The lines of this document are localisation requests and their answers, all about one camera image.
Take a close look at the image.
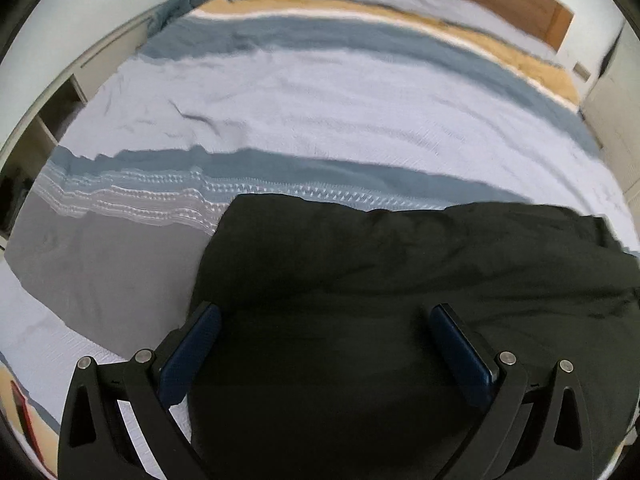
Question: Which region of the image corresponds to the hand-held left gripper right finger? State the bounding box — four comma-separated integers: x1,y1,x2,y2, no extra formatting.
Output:
429,303,598,480

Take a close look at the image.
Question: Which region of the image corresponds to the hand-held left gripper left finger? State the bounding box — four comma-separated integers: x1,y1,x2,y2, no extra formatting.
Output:
56,301,223,480

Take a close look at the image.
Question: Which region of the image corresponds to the black puffer jacket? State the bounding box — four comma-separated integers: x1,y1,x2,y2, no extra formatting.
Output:
189,194,640,480

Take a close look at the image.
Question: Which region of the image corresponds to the white low shelf unit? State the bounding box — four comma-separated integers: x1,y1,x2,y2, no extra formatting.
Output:
0,10,153,251

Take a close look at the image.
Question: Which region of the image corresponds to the bed with striped duvet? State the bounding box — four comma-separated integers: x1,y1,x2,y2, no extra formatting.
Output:
0,0,640,480

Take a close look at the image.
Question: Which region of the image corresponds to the white wardrobe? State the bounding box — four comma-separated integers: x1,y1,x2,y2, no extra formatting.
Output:
580,20,640,201

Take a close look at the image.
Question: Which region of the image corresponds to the blue crumpled cloth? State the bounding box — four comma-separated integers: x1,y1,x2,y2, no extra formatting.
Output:
145,0,225,38

